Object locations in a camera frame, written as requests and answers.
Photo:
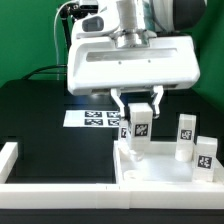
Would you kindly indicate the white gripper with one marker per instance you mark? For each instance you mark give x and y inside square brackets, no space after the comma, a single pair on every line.
[96,65]

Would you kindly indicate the white square table top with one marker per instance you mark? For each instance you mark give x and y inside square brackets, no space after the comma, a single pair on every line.
[159,165]

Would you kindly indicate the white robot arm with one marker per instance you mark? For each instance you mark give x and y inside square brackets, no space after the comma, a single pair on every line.
[121,46]

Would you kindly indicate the fiducial marker sheet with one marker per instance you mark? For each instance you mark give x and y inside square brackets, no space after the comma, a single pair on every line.
[91,118]

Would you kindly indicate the white U-shaped obstacle fence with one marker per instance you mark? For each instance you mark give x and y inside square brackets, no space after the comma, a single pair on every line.
[129,195]

